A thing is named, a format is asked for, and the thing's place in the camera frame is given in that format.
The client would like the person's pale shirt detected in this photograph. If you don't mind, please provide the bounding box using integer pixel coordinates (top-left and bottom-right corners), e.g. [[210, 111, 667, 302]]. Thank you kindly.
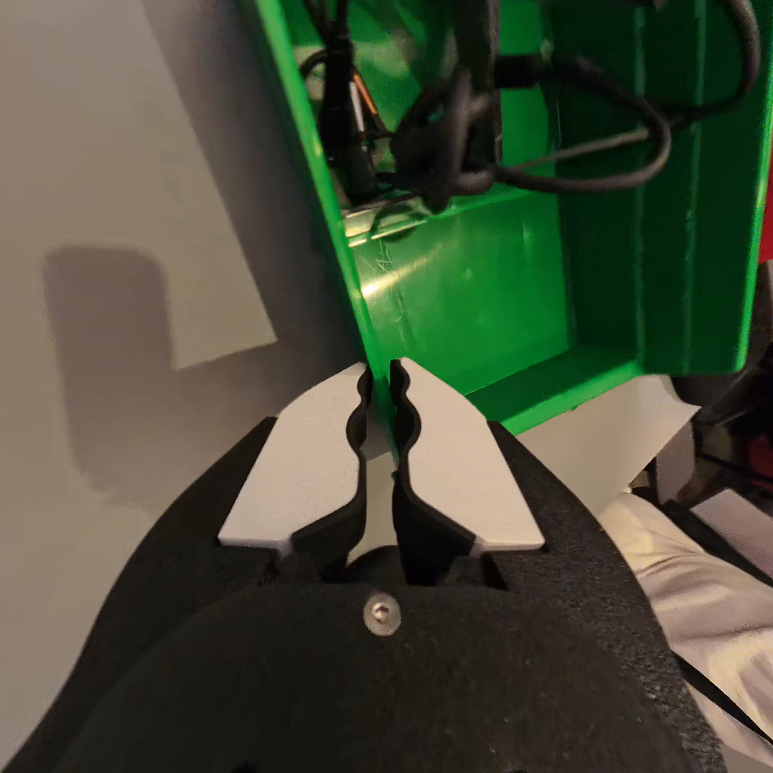
[[598, 489, 773, 773]]

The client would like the black cable bundle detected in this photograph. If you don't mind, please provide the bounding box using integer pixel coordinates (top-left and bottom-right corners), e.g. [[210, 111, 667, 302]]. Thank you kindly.
[[299, 0, 762, 212]]

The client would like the green plastic bin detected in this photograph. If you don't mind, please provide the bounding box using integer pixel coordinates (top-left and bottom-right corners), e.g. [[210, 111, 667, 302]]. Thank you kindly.
[[238, 0, 773, 438]]

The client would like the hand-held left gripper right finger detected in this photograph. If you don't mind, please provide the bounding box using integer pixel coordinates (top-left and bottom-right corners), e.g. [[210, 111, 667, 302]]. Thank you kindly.
[[389, 358, 546, 587]]

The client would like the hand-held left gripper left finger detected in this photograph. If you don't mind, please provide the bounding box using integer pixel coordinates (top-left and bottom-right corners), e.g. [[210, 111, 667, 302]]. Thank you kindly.
[[217, 362, 370, 568]]

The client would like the black cable with orange plug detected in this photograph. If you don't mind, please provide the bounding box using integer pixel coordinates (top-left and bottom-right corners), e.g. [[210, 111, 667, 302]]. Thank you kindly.
[[317, 0, 384, 203]]

